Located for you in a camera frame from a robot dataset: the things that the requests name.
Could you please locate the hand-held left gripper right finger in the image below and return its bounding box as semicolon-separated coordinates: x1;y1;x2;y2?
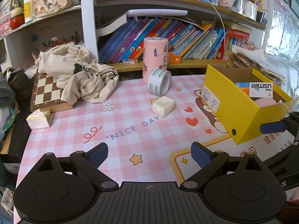
180;142;263;189

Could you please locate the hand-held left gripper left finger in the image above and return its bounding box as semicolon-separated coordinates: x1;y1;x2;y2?
36;142;119;189

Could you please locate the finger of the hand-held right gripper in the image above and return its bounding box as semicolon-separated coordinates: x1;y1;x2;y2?
263;142;299;171
259;111;299;136

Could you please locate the pink plush toy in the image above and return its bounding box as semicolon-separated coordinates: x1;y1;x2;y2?
254;97;277;108

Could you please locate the white orange toothpaste box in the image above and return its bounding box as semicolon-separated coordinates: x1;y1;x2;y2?
235;82;274;98

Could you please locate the yellow cardboard box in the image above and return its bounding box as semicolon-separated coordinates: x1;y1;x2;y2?
201;65;293;145

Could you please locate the dark red clothing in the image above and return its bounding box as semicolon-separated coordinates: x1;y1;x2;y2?
280;189;299;224

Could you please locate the pink checked desk mat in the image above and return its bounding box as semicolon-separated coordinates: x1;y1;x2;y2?
14;73;299;224

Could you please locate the cream eraser cube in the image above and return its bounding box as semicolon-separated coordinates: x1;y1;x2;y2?
152;96;175;118

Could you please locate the beige printed cloth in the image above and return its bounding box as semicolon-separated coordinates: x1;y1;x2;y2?
35;44;119;104

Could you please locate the messy stack of papers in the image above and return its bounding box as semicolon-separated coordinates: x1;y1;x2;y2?
230;45;287;84

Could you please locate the white paper block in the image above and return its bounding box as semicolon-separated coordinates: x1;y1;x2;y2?
26;110;54;129

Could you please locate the wooden chessboard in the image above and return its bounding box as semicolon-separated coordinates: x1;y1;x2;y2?
30;72;74;112

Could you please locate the clear printed tape roll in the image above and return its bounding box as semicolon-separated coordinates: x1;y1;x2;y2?
147;68;172;96

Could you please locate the silver foil sheet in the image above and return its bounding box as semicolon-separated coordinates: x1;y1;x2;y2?
266;2;299;62

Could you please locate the stack of red books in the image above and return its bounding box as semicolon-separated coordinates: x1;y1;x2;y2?
216;27;252;61

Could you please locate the clear plastic bag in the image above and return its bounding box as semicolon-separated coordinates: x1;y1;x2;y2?
0;101;19;131

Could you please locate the small orange box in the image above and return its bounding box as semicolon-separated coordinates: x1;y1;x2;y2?
168;52;182;64

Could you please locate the black gadget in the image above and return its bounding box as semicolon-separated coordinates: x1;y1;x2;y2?
256;11;267;24

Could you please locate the dark bag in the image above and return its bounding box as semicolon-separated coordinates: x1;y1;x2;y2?
5;68;33;97

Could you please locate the pink sticker-covered canister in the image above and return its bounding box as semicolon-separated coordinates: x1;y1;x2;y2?
142;37;169;84

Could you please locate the grey cloth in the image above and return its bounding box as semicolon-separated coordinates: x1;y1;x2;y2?
0;75;16;103

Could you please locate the white pen holder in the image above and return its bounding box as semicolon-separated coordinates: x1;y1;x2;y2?
243;1;258;20

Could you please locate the row of colourful books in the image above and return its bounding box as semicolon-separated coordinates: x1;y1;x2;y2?
98;16;226;63

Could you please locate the white bookshelf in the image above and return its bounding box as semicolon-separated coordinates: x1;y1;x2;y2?
0;0;269;73

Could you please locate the thick black-covered book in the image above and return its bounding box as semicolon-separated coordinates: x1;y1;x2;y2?
96;13;128;37

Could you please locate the white lamp bar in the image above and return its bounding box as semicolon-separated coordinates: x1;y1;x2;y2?
127;9;188;18

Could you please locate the red round doll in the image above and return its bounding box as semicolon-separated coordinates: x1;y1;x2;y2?
9;7;25;30

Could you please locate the pink patterned box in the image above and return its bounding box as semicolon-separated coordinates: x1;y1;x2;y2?
0;16;12;37

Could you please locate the white yellow jar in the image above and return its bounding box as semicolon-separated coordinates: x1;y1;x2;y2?
23;0;38;23

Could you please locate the white charging cable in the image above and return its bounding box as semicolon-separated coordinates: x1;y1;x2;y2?
190;0;232;67

